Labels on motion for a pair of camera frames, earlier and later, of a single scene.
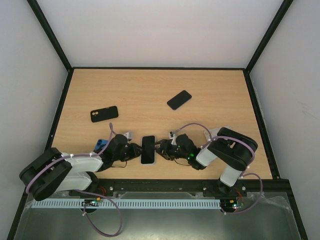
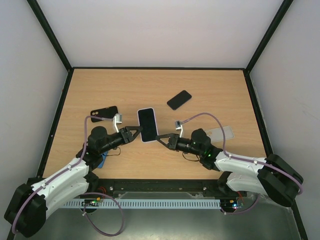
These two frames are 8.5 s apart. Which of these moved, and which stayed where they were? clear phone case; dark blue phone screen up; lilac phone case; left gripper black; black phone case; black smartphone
Moved: left gripper black; black smartphone; lilac phone case
Stayed: clear phone case; black phone case; dark blue phone screen up
